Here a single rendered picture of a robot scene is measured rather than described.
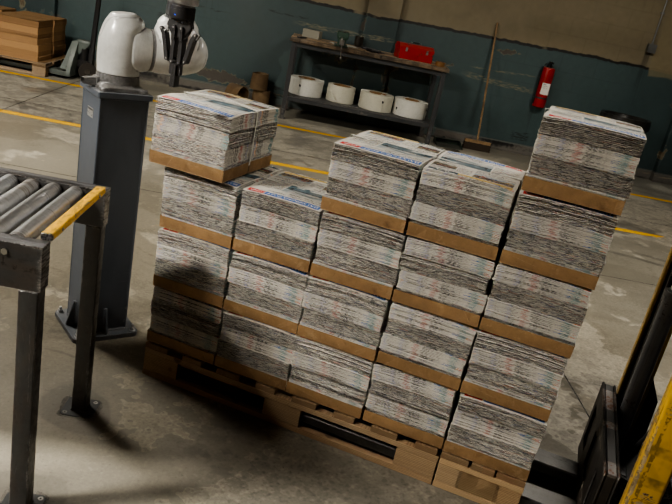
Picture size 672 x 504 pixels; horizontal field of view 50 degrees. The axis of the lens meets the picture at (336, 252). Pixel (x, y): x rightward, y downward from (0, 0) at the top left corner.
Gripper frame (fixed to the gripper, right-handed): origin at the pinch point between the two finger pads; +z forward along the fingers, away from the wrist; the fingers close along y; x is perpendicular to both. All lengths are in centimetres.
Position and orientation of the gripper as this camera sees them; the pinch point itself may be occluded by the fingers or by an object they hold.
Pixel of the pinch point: (175, 75)
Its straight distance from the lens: 227.8
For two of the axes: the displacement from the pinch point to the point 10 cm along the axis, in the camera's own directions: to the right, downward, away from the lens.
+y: -9.3, -2.9, 2.5
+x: -3.3, 2.7, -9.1
